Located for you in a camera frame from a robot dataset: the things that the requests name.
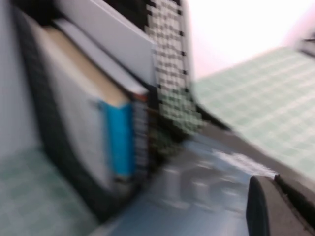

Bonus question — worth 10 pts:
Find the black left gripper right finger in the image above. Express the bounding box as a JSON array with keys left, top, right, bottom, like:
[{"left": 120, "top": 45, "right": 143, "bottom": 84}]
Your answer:
[{"left": 275, "top": 174, "right": 315, "bottom": 236}]

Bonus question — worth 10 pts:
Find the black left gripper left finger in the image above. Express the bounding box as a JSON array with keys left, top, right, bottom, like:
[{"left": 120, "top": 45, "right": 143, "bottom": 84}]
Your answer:
[{"left": 246, "top": 176, "right": 308, "bottom": 236}]

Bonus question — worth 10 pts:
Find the black spine robotics book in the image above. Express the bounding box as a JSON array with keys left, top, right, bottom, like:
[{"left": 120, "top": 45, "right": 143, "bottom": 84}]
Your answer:
[{"left": 53, "top": 19, "right": 151, "bottom": 178}]

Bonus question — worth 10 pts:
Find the cyan spine book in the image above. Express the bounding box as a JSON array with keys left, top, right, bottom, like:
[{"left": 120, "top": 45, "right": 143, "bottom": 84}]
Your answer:
[{"left": 41, "top": 24, "right": 136, "bottom": 182}]

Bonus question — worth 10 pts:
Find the black mesh book holder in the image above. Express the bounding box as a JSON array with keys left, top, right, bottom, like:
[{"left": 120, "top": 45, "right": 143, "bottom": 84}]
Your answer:
[{"left": 13, "top": 0, "right": 234, "bottom": 223}]

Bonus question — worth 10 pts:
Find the grey spine book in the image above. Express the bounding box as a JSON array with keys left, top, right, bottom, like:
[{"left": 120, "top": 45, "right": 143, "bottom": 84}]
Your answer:
[{"left": 23, "top": 17, "right": 118, "bottom": 195}]

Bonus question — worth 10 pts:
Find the blue cover book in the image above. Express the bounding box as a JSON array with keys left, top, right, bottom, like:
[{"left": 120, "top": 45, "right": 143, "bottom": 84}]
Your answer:
[{"left": 56, "top": 0, "right": 158, "bottom": 89}]

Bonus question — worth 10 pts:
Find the green checked tablecloth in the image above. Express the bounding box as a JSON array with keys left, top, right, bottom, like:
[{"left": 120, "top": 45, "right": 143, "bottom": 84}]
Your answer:
[{"left": 0, "top": 46, "right": 315, "bottom": 236}]

